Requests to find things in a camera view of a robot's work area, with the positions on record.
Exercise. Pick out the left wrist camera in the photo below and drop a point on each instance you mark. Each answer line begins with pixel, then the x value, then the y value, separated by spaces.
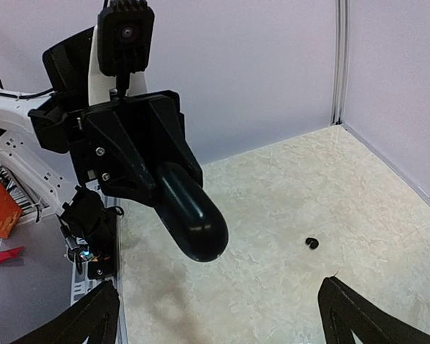
pixel 124 34

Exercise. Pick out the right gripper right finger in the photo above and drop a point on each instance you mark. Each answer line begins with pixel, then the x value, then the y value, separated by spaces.
pixel 347 315

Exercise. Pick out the left aluminium frame post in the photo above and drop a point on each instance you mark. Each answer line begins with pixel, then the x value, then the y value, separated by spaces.
pixel 342 41

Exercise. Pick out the red flat bag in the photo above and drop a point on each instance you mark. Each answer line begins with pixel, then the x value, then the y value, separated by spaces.
pixel 10 254

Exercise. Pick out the black oval charging case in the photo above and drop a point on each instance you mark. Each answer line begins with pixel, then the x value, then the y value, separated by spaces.
pixel 190 216

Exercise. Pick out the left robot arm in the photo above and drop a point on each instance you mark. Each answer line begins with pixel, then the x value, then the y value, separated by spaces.
pixel 33 132

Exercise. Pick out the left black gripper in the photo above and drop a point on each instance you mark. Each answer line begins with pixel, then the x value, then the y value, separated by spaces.
pixel 122 143

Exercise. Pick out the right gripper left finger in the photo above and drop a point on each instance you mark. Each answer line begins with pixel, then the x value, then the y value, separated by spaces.
pixel 92 319

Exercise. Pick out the black earbud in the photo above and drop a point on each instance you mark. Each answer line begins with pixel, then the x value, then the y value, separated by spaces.
pixel 312 243

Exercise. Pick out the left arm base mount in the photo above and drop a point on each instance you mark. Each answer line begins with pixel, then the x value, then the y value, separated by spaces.
pixel 90 230

